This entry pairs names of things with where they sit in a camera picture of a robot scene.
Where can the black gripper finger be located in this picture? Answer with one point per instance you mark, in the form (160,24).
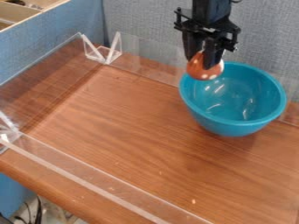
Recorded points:
(193,43)
(213,52)

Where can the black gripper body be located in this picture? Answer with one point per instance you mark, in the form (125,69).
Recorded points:
(208,18)

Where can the red white-stemmed toy mushroom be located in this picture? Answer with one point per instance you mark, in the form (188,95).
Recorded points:
(197,70)

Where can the blue plastic bowl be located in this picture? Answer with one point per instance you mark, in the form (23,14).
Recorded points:
(237,104)

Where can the clear acrylic back barrier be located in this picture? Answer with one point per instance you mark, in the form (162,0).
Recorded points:
(157,63)

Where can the clear acrylic barrier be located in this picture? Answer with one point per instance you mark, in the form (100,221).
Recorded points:
(33,94)
(157,63)
(114,189)

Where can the clear acrylic left barrier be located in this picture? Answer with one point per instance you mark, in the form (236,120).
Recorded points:
(33,94)

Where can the wooden shelf unit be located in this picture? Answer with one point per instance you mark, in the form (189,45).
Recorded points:
(17,11)

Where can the clear acrylic front barrier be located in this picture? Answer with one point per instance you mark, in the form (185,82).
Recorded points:
(114,189)

